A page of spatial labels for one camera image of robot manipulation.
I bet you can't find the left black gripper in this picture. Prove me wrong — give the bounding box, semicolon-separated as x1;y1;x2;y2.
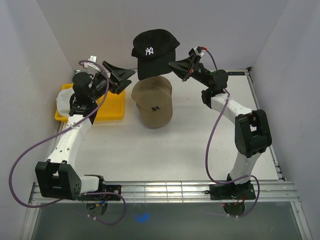
89;61;135;102

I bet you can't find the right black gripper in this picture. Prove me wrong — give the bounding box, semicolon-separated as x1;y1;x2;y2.
166;53;212;89

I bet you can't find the plain black cap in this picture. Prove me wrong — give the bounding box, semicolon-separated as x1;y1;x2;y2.
131;29;180;81

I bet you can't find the beige baseball cap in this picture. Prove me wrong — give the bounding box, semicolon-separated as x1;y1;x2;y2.
131;75;173;129

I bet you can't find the white cap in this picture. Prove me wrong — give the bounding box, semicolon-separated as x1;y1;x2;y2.
56;87;75;117

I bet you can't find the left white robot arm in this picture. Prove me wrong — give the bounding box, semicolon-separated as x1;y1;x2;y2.
35;60;135;200

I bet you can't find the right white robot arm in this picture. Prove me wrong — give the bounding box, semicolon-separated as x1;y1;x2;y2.
168;46;272;200

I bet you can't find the white paper label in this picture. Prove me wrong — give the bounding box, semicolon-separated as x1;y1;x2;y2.
171;66;189;75

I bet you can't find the yellow plastic tray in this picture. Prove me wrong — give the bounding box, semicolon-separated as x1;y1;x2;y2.
54;83;126;123

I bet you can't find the black logo plate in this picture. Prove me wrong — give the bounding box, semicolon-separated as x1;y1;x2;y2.
227;71;246;76

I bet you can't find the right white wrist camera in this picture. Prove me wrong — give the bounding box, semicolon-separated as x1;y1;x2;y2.
192;46;207;57

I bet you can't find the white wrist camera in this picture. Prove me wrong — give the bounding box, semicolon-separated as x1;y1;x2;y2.
192;46;207;57
79;55;100;76

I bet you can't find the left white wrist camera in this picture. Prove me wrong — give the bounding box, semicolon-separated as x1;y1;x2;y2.
79;55;100;76

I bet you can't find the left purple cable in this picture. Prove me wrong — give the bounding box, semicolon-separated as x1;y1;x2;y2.
8;59;127;226

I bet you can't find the purple cable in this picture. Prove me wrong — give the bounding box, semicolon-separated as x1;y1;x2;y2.
8;59;127;226
203;48;261;218

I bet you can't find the aluminium front rail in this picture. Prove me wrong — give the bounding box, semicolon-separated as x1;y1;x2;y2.
28;181;300;204

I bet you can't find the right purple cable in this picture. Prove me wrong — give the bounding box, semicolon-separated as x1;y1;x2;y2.
203;48;261;218

